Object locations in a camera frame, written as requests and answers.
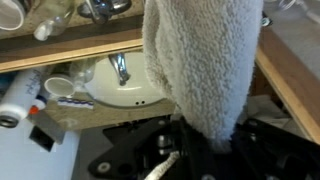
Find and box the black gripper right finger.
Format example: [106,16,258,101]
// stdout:
[231,119,320,180]

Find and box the grey terry towel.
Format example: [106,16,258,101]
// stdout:
[141,0,265,154]

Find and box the grey ceramic mug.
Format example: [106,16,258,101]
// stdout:
[44,74,75,97]

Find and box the small can orange cap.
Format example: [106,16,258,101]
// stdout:
[29,98,47,115]

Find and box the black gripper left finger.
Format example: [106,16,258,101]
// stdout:
[88,117,187,180]

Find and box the blue white blister pack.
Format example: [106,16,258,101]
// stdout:
[57,98,94,109]

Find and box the white tall bottle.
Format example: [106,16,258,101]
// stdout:
[0,66,46,128]

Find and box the white oval sink basin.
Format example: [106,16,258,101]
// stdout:
[85,52,163,108]

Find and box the chrome sink faucet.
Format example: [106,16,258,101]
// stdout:
[108,53,131,86]

